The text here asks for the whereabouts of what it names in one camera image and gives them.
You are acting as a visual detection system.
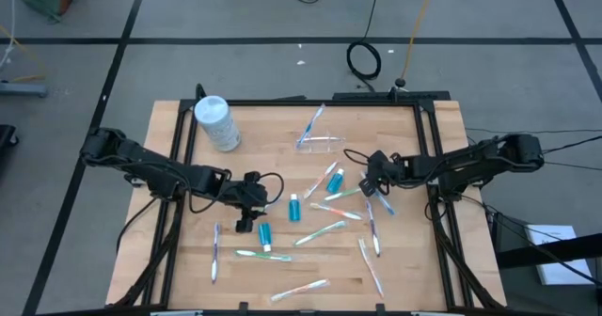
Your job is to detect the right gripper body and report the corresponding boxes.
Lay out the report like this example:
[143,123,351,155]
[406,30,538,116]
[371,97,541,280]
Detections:
[358,150,402,198]

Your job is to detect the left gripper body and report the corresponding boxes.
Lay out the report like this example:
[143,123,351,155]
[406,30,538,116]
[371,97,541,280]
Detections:
[230,169,271,235]

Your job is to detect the blue toothbrush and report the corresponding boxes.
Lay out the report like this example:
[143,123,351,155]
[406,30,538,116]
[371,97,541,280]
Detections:
[295,103,326,149]
[373,188,397,216]

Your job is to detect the green toothbrush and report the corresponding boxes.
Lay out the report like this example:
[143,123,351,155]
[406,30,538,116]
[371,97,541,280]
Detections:
[293,219,350,248]
[233,248,294,263]
[323,187,364,202]

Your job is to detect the purple toothbrush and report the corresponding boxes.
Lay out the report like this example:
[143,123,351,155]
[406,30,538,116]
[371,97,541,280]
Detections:
[365,199,382,258]
[210,221,223,285]

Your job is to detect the white wipes canister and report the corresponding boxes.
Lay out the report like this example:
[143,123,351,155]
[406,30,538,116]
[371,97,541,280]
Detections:
[194,94,243,153]

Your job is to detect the scattered toothbrushes on table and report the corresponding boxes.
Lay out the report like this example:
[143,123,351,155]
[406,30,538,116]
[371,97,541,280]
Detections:
[357,237,386,300]

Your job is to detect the black bar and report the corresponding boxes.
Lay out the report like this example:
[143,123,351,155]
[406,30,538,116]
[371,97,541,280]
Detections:
[496,232,602,270]

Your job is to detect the white paper booklet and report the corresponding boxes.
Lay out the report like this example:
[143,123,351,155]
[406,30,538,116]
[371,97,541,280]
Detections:
[524,225,594,287]

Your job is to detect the grey metal foot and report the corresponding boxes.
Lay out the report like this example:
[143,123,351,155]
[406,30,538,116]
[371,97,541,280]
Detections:
[0,81,49,99]

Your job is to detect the black equipment piece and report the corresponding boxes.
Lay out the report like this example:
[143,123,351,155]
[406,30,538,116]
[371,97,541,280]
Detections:
[0,124,20,153]

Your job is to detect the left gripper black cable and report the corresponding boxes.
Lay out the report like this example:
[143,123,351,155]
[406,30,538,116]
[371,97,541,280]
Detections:
[257,171,286,206]

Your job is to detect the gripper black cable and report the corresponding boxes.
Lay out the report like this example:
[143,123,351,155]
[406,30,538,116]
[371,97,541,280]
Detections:
[343,149,373,166]
[257,171,286,206]

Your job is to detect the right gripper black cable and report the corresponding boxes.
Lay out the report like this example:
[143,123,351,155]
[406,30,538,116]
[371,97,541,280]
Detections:
[343,149,373,166]

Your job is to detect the coiled black floor cable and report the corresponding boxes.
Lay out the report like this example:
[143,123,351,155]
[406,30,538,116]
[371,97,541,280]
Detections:
[345,0,385,94]

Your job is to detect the black base cable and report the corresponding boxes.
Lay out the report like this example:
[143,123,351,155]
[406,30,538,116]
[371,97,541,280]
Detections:
[116,197,159,255]
[458,193,602,289]

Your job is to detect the orange-yellow floor cable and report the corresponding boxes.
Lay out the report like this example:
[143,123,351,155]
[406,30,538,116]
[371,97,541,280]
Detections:
[401,0,440,80]

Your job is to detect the thin black cable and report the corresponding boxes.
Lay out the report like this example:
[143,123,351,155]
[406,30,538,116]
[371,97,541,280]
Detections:
[540,135,602,155]
[544,160,602,171]

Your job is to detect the thin yellow cable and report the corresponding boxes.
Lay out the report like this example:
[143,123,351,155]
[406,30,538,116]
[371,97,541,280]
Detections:
[0,24,47,83]

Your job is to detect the thin white cable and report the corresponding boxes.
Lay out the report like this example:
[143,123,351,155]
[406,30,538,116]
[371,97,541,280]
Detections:
[0,0,19,69]

